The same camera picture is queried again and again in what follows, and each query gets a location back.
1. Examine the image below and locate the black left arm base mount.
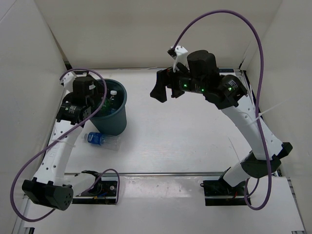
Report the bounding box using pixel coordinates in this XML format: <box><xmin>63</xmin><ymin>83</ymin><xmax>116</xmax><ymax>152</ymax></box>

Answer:
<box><xmin>72</xmin><ymin>169</ymin><xmax>121</xmax><ymax>205</ymax></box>

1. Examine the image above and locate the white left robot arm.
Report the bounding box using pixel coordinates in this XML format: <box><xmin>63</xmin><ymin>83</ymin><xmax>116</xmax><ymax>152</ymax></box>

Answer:
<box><xmin>22</xmin><ymin>75</ymin><xmax>104</xmax><ymax>211</ymax></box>

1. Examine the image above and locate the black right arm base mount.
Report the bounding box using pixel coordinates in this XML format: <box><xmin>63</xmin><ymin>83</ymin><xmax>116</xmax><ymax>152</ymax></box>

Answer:
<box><xmin>200</xmin><ymin>180</ymin><xmax>247</xmax><ymax>206</ymax></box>

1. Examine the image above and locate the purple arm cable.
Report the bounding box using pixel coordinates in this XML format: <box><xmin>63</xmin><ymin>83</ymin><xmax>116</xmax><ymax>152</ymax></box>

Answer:
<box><xmin>11</xmin><ymin>69</ymin><xmax>120</xmax><ymax>222</ymax></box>
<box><xmin>170</xmin><ymin>9</ymin><xmax>273</xmax><ymax>210</ymax></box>

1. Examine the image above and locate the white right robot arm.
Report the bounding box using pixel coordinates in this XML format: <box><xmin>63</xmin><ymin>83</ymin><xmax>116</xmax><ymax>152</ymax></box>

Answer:
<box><xmin>150</xmin><ymin>46</ymin><xmax>293</xmax><ymax>195</ymax></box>

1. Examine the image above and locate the green plastic soda bottle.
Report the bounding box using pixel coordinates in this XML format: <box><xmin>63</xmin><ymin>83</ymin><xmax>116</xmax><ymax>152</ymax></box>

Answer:
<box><xmin>97</xmin><ymin>100</ymin><xmax>115</xmax><ymax>117</ymax></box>

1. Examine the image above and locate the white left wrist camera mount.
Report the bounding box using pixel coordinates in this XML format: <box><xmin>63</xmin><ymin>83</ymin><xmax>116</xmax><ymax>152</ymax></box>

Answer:
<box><xmin>59</xmin><ymin>71</ymin><xmax>77</xmax><ymax>90</ymax></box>

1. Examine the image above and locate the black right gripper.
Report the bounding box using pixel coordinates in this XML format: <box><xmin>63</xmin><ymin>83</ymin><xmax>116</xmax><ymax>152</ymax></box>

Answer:
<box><xmin>150</xmin><ymin>61</ymin><xmax>207</xmax><ymax>103</ymax></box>

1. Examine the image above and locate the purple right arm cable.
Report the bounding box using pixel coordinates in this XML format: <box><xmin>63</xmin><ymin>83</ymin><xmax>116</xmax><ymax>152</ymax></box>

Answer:
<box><xmin>170</xmin><ymin>9</ymin><xmax>273</xmax><ymax>210</ymax></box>

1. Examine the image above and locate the clear bottle blue Pocari label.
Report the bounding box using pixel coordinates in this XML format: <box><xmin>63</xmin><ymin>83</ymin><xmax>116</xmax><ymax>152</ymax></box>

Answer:
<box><xmin>84</xmin><ymin>132</ymin><xmax>120</xmax><ymax>151</ymax></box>

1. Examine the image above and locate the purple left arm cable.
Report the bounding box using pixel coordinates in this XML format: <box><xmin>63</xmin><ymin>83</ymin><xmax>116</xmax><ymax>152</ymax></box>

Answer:
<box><xmin>11</xmin><ymin>69</ymin><xmax>120</xmax><ymax>222</ymax></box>

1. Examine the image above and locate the dark teal plastic bin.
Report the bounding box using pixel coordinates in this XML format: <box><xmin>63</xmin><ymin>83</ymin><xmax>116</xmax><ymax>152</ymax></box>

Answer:
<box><xmin>90</xmin><ymin>79</ymin><xmax>127</xmax><ymax>136</ymax></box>

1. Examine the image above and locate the clear bottle with blue label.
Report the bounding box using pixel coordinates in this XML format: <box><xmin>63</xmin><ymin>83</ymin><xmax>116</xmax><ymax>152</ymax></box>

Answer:
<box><xmin>109</xmin><ymin>90</ymin><xmax>117</xmax><ymax>111</ymax></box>

